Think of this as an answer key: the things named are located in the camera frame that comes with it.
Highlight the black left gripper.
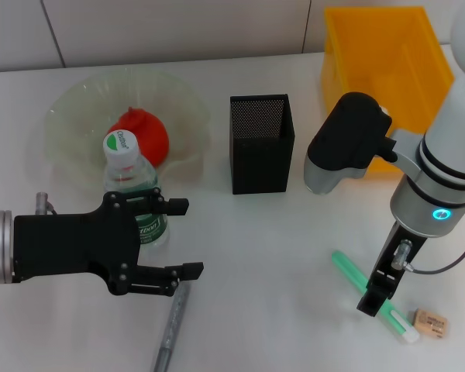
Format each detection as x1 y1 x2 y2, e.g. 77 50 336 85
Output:
13 187 190 298

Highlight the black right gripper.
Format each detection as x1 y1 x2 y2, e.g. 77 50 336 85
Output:
356 223 427 318

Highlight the green white pen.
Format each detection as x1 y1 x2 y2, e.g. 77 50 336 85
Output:
330 250 421 344

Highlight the clear water bottle green label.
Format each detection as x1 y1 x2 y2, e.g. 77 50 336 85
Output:
102 130 171 249

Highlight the red-orange toy orange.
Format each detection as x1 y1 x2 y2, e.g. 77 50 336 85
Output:
107 107 171 167

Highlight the beige eraser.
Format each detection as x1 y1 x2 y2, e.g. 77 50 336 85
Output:
413 308 449 338

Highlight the grey marker pen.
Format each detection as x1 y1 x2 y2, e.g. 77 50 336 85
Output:
151 282 191 372

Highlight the black mesh pen holder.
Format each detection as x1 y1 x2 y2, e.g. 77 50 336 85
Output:
229 93 297 195

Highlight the clear green glass fruit plate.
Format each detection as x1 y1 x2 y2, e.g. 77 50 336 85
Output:
42 67 212 183

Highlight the yellow plastic bin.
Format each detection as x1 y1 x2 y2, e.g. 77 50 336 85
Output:
319 5 456 177

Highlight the right gripper thin black cable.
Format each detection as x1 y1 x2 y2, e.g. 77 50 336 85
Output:
406 226 465 274

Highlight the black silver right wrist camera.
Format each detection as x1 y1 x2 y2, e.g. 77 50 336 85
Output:
303 91 398 195

